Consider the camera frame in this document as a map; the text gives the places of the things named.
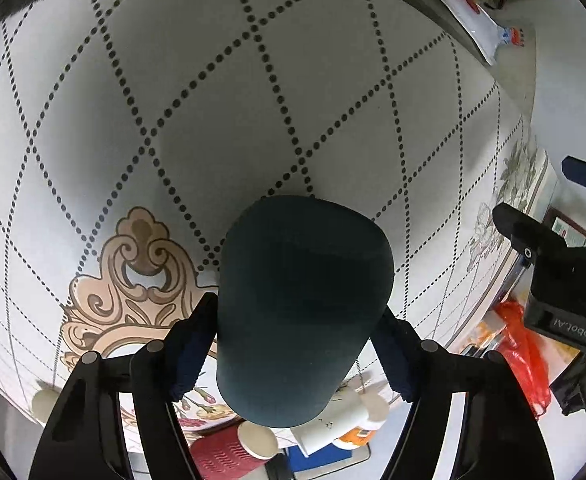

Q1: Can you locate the red plastic bag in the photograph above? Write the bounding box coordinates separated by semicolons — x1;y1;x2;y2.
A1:
493;301;552;418

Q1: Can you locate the white paper cup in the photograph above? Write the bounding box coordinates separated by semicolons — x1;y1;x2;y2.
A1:
295;394;370;457

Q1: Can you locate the white printed tablecloth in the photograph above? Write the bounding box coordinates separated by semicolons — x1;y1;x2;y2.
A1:
0;0;556;461

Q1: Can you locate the orange labelled bottle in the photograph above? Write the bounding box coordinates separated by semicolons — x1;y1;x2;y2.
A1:
334;421;383;450

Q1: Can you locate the dark teal cup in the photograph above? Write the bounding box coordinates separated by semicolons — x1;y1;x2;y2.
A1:
216;195;394;429

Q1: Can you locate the blue book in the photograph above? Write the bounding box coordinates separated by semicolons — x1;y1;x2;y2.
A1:
288;442;371;473

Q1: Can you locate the red paper cup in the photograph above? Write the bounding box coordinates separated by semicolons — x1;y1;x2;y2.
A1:
189;420;280;480

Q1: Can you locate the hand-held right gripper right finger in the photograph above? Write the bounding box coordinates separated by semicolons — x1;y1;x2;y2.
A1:
371;305;555;480

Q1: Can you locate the white squeeze tube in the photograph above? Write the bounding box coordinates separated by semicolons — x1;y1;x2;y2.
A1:
421;0;526;66

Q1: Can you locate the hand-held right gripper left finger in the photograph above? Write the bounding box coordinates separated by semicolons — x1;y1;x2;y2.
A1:
28;292;220;480

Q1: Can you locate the brown framed picture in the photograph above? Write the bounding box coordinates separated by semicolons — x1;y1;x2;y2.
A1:
543;207;586;248

